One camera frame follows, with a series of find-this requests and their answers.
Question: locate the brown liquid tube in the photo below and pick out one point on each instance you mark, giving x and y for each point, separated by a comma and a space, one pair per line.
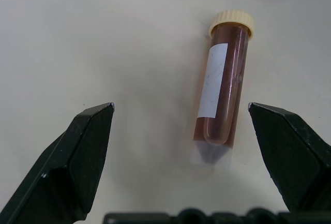
219, 84

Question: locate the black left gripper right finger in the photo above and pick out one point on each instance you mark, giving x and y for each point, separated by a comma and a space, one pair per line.
292, 156

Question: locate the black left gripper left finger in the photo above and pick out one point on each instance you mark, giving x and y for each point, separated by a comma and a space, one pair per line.
59, 167

